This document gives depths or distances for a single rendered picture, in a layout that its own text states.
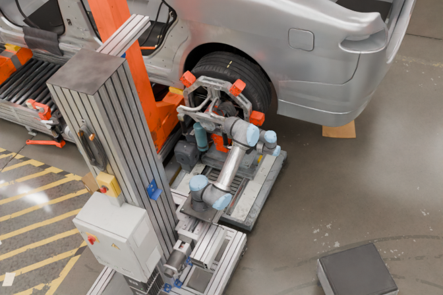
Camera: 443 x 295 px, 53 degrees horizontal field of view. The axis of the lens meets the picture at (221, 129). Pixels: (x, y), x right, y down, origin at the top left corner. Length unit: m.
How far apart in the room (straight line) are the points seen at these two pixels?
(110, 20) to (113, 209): 1.13
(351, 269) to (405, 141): 1.61
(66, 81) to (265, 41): 1.49
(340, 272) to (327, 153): 1.34
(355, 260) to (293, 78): 1.29
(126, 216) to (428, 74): 3.63
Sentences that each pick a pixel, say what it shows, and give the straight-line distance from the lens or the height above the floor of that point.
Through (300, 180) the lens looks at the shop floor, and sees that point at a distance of 3.96.
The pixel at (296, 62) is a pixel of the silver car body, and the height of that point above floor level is 1.28.
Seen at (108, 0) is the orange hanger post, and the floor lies 1.87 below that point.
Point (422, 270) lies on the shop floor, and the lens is 3.68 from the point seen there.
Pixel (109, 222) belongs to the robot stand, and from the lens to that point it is 2.43.
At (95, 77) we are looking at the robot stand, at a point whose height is 2.03.
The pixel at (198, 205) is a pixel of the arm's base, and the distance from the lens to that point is 2.79.
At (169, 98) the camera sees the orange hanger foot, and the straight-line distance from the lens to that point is 3.79.
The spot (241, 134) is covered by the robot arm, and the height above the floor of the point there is 1.29.
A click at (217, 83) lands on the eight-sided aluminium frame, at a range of 3.16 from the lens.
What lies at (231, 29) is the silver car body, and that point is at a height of 1.44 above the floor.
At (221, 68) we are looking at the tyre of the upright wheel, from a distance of 3.20.
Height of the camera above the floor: 3.17
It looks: 46 degrees down
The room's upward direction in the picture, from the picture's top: 8 degrees counter-clockwise
